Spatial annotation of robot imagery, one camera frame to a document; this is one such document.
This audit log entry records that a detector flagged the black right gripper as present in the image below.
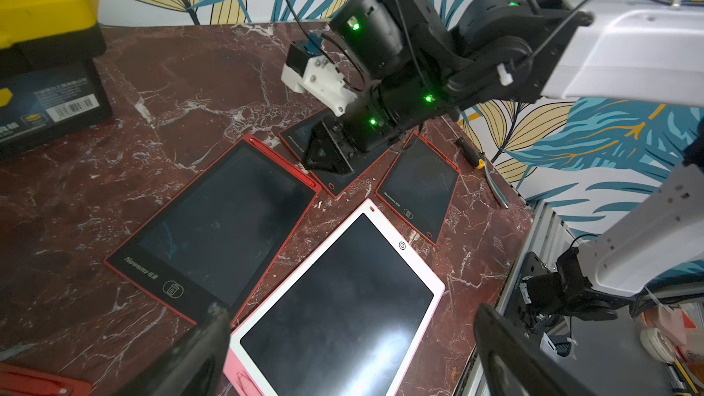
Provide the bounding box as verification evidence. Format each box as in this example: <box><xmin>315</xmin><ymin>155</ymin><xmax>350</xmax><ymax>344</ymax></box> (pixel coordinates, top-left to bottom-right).
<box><xmin>304</xmin><ymin>104</ymin><xmax>402</xmax><ymax>175</ymax></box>

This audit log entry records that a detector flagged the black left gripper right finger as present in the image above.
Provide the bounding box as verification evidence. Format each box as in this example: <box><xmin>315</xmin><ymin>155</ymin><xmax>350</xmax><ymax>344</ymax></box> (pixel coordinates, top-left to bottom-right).
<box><xmin>474</xmin><ymin>304</ymin><xmax>593</xmax><ymax>396</ymax></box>

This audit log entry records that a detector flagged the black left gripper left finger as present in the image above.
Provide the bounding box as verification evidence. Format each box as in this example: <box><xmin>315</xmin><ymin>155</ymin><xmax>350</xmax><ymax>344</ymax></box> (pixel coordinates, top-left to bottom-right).
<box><xmin>116</xmin><ymin>304</ymin><xmax>230</xmax><ymax>395</ymax></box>

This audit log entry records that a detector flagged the red stylus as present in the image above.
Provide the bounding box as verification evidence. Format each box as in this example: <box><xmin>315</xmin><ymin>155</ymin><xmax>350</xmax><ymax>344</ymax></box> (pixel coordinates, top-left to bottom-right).
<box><xmin>242</xmin><ymin>135</ymin><xmax>322</xmax><ymax>194</ymax></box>

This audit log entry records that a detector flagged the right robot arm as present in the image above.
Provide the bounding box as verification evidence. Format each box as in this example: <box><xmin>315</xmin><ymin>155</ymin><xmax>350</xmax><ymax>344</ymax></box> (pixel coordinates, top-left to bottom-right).
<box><xmin>304</xmin><ymin>0</ymin><xmax>703</xmax><ymax>321</ymax></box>

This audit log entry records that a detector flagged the red tablet right back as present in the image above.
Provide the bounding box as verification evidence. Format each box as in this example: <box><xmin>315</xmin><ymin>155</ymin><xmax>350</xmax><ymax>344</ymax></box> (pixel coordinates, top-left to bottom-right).
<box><xmin>279</xmin><ymin>108</ymin><xmax>389</xmax><ymax>199</ymax></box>

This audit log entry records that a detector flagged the red tablet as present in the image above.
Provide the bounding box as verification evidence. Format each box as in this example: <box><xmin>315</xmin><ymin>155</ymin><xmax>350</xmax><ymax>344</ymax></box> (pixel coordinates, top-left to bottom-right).
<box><xmin>1</xmin><ymin>363</ymin><xmax>93</xmax><ymax>396</ymax></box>
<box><xmin>279</xmin><ymin>108</ymin><xmax>389</xmax><ymax>199</ymax></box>
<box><xmin>376</xmin><ymin>131</ymin><xmax>460</xmax><ymax>246</ymax></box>
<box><xmin>104</xmin><ymin>135</ymin><xmax>322</xmax><ymax>325</ymax></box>

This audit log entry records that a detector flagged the red tablet right front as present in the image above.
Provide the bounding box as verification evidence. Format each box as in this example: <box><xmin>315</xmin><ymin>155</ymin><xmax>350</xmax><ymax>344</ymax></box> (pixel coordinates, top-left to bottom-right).
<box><xmin>376</xmin><ymin>131</ymin><xmax>460</xmax><ymax>246</ymax></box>

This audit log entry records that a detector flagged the red tablet centre back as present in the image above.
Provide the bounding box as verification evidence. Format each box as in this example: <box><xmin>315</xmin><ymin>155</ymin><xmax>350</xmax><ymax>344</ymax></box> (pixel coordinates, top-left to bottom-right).
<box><xmin>104</xmin><ymin>135</ymin><xmax>322</xmax><ymax>325</ymax></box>

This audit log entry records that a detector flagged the large pink writing tablet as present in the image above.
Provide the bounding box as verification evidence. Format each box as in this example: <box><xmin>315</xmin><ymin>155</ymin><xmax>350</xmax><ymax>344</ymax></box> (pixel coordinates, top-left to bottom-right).
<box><xmin>224</xmin><ymin>200</ymin><xmax>445</xmax><ymax>395</ymax></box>

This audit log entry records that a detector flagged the red tablet far left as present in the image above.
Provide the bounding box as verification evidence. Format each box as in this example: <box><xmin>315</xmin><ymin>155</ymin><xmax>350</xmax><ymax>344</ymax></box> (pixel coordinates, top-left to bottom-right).
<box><xmin>1</xmin><ymin>363</ymin><xmax>93</xmax><ymax>396</ymax></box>

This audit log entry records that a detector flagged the black yellow screwdriver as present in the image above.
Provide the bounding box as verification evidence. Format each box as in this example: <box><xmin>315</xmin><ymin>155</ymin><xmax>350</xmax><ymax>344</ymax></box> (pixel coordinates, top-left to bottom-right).
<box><xmin>455</xmin><ymin>137</ymin><xmax>485</xmax><ymax>170</ymax></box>

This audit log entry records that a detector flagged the yellow black toolbox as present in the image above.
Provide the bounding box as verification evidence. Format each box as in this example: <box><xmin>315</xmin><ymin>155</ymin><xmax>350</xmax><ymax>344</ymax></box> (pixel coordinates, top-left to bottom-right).
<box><xmin>1</xmin><ymin>0</ymin><xmax>113</xmax><ymax>159</ymax></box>

